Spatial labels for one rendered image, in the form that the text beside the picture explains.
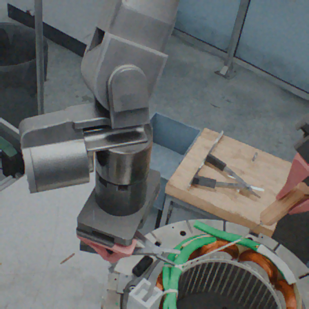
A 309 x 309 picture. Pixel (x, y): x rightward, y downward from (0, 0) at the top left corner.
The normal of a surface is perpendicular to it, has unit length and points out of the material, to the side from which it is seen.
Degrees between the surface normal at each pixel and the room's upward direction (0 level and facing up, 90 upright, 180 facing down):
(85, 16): 90
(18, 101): 93
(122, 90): 69
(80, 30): 89
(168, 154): 0
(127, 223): 7
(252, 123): 0
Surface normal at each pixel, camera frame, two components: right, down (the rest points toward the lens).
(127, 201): 0.22, 0.74
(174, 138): -0.43, 0.56
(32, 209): 0.14, -0.73
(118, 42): 0.31, 0.37
